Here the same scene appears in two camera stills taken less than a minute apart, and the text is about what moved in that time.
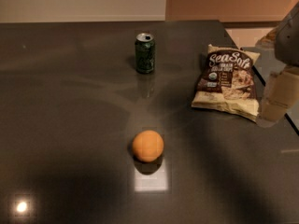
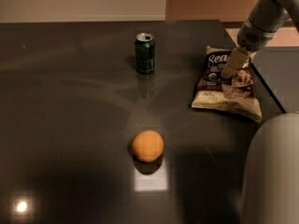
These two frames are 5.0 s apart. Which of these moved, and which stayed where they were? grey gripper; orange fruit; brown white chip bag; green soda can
Moved: grey gripper
Stayed: brown white chip bag; green soda can; orange fruit
